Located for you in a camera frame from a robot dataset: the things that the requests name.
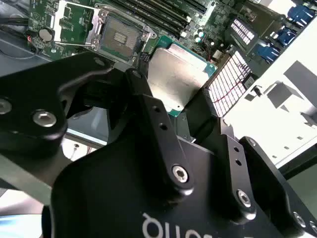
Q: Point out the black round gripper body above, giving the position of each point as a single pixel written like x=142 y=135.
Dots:
x=111 y=186

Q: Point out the silver CPU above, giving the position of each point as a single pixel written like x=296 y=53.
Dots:
x=173 y=74

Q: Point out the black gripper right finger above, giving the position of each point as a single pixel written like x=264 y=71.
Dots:
x=237 y=178

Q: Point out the metal socket cover frame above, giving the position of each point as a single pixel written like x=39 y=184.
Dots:
x=58 y=23

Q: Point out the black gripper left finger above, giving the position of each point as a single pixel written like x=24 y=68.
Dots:
x=29 y=94

